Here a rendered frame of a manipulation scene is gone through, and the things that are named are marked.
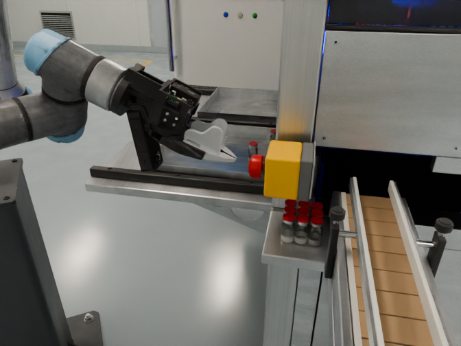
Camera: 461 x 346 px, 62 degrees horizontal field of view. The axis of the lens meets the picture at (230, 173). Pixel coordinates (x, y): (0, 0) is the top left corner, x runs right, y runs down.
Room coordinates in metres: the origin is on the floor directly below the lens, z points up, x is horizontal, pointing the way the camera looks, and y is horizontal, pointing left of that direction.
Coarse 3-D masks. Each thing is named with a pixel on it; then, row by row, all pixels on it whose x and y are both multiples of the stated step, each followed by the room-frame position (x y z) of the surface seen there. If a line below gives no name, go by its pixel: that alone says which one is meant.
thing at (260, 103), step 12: (216, 96) 1.28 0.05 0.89; (228, 96) 1.30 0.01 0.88; (240, 96) 1.30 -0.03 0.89; (252, 96) 1.29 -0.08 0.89; (264, 96) 1.28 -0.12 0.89; (276, 96) 1.27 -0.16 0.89; (204, 108) 1.13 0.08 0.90; (216, 108) 1.18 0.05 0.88; (228, 108) 1.18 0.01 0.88; (240, 108) 1.18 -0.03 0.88; (252, 108) 1.18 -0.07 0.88; (264, 108) 1.18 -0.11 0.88; (276, 108) 1.18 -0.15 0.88; (252, 120) 1.03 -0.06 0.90; (264, 120) 1.02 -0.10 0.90
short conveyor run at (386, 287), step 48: (336, 192) 0.58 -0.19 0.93; (336, 240) 0.42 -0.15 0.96; (384, 240) 0.45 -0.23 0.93; (432, 240) 0.41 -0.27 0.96; (336, 288) 0.36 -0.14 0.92; (384, 288) 0.36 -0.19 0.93; (432, 288) 0.32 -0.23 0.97; (336, 336) 0.30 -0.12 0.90; (384, 336) 0.28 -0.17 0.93; (432, 336) 0.27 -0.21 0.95
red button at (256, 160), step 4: (252, 156) 0.56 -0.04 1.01; (256, 156) 0.56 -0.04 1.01; (260, 156) 0.56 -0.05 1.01; (252, 160) 0.55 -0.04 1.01; (256, 160) 0.55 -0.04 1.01; (260, 160) 0.55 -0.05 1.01; (248, 164) 0.56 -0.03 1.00; (252, 164) 0.55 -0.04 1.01; (256, 164) 0.55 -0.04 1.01; (260, 164) 0.55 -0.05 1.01; (248, 168) 0.55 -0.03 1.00; (252, 168) 0.54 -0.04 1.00; (256, 168) 0.54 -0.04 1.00; (260, 168) 0.54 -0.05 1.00; (248, 172) 0.55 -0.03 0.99; (252, 172) 0.54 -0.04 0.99; (256, 172) 0.54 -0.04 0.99; (260, 172) 0.54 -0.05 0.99; (252, 176) 0.55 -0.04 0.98; (256, 176) 0.55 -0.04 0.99; (260, 176) 0.54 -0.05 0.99
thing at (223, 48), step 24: (192, 0) 1.71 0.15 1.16; (216, 0) 1.68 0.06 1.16; (240, 0) 1.65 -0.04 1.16; (264, 0) 1.63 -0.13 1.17; (192, 24) 1.71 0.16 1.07; (216, 24) 1.68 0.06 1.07; (240, 24) 1.65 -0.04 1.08; (264, 24) 1.63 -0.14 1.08; (192, 48) 1.71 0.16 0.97; (216, 48) 1.68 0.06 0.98; (240, 48) 1.65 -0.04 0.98; (264, 48) 1.62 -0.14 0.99; (192, 72) 1.71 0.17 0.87; (216, 72) 1.68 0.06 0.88; (240, 72) 1.65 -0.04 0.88; (264, 72) 1.62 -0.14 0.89
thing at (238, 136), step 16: (240, 128) 0.95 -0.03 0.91; (256, 128) 0.94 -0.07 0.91; (272, 128) 0.93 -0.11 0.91; (160, 144) 0.83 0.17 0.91; (224, 144) 0.90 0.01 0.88; (240, 144) 0.90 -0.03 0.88; (176, 160) 0.81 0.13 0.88; (192, 160) 0.81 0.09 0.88; (240, 160) 0.81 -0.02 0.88; (208, 176) 0.70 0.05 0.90; (224, 176) 0.70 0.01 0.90; (240, 176) 0.69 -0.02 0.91
